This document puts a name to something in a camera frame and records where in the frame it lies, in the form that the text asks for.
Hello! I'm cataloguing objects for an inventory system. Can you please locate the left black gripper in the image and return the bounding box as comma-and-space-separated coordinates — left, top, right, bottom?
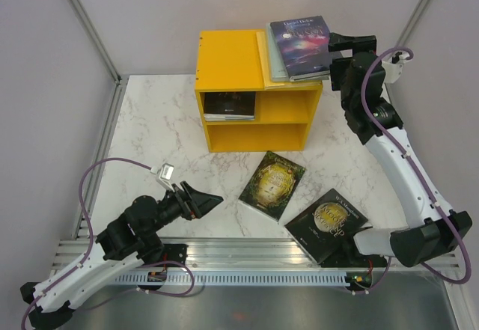
143, 180, 224, 236

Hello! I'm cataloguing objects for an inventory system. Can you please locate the purple Robinson Crusoe book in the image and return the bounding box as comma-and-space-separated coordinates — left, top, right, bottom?
269, 16, 335, 82

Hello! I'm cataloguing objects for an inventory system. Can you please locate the grey G book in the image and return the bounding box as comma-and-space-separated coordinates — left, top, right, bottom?
265, 22, 323, 83

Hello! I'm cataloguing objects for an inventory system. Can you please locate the green forest cover book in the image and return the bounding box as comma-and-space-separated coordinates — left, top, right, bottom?
239, 151, 306, 222

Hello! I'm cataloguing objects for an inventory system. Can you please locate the light blue O S book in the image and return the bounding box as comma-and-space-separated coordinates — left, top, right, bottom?
204, 114, 256, 122

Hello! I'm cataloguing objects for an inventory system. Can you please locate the teal Jules Verne book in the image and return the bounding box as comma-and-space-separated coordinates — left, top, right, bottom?
204, 112, 256, 120

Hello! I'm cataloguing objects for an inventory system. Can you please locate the yellow L book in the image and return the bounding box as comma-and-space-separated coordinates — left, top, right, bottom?
256, 30, 295, 90

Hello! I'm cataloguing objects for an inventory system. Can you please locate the dark Wuthering Heights book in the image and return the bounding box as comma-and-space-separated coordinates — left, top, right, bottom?
204, 91, 256, 119

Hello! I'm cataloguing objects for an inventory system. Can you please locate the black Moon and Sixpence book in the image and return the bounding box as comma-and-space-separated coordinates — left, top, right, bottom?
285, 189, 368, 264

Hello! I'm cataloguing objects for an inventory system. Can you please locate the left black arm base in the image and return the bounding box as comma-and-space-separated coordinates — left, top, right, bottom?
142, 241, 188, 269

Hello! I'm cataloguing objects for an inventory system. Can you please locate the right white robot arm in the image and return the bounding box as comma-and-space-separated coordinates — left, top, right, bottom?
328, 33, 472, 272

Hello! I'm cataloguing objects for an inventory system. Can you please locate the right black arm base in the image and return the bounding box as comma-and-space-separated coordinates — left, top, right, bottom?
320, 239, 387, 269

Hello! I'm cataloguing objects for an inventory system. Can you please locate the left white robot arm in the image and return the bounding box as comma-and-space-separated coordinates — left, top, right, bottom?
20, 182, 223, 329

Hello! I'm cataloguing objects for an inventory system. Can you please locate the yellow wooden shelf box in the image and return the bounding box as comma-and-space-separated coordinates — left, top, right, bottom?
195, 29, 323, 153

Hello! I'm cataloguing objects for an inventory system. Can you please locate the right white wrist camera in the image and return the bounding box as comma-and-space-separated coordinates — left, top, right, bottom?
382, 51, 412, 84

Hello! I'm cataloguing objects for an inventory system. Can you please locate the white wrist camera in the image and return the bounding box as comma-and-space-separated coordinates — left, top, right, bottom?
382, 51, 412, 84
150, 163, 174, 192

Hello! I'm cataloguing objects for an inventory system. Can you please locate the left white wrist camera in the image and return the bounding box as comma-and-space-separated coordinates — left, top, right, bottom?
150, 163, 174, 192

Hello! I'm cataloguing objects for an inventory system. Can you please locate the aluminium front rail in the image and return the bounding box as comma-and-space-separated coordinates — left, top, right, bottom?
52, 237, 460, 271

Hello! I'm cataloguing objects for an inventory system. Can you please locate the slotted white cable duct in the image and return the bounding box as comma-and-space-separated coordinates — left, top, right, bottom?
112, 270, 350, 287

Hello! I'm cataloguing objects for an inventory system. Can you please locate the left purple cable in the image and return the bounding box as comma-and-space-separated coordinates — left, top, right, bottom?
20, 157, 195, 329

